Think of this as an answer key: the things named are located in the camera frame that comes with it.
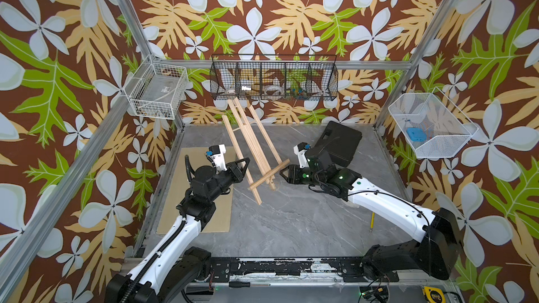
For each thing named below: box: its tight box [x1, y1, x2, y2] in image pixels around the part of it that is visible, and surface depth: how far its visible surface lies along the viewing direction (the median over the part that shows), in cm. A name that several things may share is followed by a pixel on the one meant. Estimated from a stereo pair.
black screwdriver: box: [228, 281, 271, 289], surface depth 72 cm
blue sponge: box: [406, 127, 427, 143], surface depth 83 cm
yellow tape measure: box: [422, 286, 447, 303], surface depth 69 cm
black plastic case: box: [314, 120, 363, 167], surface depth 113 cm
